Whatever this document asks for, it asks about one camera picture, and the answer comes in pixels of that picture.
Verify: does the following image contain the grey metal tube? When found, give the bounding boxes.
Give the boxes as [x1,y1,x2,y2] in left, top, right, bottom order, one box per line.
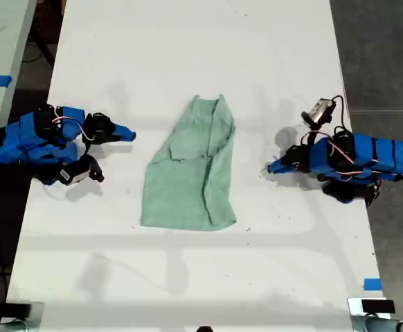
[0,319,42,332]
[351,315,403,332]

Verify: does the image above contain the white mounting plate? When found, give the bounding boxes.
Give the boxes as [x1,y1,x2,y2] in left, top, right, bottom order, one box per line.
[347,297,393,321]

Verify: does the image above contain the grey metal mounting plate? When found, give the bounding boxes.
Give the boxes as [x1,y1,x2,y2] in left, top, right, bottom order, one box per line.
[0,301,46,326]

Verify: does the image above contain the black camera stalk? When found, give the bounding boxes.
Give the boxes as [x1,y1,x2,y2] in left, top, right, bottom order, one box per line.
[307,121,323,147]
[81,137,96,162]

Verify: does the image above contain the short blue tape strip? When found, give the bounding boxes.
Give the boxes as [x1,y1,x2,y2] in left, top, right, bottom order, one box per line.
[363,277,384,292]

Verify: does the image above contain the pale green t-shirt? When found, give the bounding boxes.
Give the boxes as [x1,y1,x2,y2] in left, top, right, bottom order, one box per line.
[139,93,238,232]

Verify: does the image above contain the black box on white plate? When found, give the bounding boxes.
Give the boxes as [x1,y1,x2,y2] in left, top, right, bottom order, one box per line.
[361,299,396,314]

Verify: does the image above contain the black box on metal plate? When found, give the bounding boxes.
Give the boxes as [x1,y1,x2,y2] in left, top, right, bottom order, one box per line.
[4,302,33,317]

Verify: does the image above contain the black camera cable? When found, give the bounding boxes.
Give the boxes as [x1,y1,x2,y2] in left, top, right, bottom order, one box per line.
[330,95,346,131]

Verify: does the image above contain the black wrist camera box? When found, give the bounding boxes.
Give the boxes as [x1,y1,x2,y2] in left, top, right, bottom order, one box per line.
[58,154,105,187]
[301,98,337,127]

